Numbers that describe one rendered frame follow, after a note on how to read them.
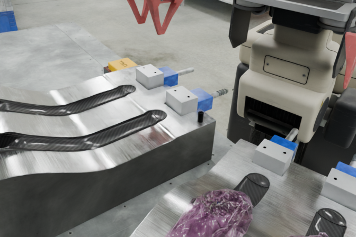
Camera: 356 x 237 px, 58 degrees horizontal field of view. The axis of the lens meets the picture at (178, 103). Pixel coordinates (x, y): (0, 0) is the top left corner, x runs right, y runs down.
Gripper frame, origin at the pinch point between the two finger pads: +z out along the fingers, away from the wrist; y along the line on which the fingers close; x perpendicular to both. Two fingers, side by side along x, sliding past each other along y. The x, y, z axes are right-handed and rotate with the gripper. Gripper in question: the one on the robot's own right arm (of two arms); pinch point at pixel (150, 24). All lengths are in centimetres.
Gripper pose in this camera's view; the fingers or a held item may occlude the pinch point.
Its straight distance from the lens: 62.2
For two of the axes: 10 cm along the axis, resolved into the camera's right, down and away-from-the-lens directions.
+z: -0.5, 8.5, 5.3
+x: 8.1, -2.7, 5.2
